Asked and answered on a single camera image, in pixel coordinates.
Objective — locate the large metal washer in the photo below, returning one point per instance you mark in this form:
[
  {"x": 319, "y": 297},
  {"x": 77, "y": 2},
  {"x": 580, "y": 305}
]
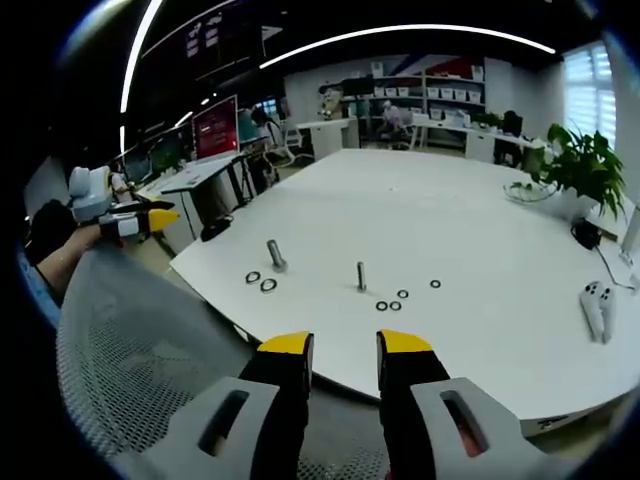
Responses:
[
  {"x": 262, "y": 285},
  {"x": 246, "y": 277}
]

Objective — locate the white office chair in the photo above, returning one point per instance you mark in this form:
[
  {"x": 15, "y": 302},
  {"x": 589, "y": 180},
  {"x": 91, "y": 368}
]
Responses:
[{"x": 289, "y": 145}]

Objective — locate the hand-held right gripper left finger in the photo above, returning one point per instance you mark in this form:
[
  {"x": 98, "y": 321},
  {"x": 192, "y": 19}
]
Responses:
[{"x": 235, "y": 430}]

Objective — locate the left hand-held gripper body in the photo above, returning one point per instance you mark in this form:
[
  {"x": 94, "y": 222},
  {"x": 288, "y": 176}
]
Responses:
[{"x": 90, "y": 197}]

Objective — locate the green potted plant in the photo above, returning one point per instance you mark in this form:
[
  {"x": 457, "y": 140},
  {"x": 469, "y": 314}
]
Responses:
[{"x": 580, "y": 160}]

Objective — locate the window blind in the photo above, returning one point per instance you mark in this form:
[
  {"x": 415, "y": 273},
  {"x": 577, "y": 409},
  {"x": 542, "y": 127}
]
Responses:
[{"x": 590, "y": 90}]

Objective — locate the person's left hand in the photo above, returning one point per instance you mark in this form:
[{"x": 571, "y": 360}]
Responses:
[{"x": 50, "y": 227}]

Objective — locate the white storage shelves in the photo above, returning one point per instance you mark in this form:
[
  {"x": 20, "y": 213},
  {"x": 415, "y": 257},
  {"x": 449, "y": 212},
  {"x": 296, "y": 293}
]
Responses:
[{"x": 435, "y": 92}]

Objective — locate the small threaded stud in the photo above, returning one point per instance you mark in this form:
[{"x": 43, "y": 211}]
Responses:
[{"x": 361, "y": 277}]

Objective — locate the large threaded stud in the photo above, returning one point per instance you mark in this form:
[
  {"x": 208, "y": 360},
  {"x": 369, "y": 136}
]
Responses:
[{"x": 276, "y": 257}]

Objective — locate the red screen monitor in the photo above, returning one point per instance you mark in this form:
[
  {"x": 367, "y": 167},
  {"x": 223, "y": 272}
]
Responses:
[{"x": 216, "y": 127}]

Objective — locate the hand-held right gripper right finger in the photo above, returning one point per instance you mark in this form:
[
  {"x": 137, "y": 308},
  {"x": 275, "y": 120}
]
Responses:
[{"x": 430, "y": 435}]

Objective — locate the grey mesh office chair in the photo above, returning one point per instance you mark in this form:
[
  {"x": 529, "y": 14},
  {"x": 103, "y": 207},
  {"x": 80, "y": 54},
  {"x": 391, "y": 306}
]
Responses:
[{"x": 150, "y": 350}]

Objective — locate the desk with black legs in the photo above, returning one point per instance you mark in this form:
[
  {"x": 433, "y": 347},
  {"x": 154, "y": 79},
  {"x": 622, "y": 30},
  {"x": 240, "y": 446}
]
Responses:
[{"x": 210, "y": 170}]

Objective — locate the long ceiling light strip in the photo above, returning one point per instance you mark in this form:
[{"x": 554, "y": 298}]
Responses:
[
  {"x": 132, "y": 55},
  {"x": 400, "y": 30}
]

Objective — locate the small black device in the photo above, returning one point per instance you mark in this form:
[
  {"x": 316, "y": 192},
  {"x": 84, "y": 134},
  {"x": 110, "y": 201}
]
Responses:
[{"x": 586, "y": 234}]

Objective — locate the white controller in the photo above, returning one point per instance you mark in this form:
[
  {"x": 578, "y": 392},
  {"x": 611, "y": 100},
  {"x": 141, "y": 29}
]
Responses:
[{"x": 597, "y": 312}]

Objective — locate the black office chair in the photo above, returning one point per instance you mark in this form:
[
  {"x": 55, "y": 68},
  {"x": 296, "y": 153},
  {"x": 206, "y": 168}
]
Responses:
[{"x": 510, "y": 135}]

